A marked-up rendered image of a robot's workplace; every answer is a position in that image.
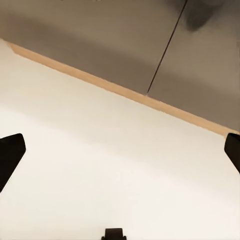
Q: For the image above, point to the cabinet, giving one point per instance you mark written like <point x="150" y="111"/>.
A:
<point x="184" y="53"/>

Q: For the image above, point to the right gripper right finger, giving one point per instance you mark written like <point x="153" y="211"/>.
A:
<point x="232" y="149"/>

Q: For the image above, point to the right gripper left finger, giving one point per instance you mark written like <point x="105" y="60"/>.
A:
<point x="12" y="150"/>

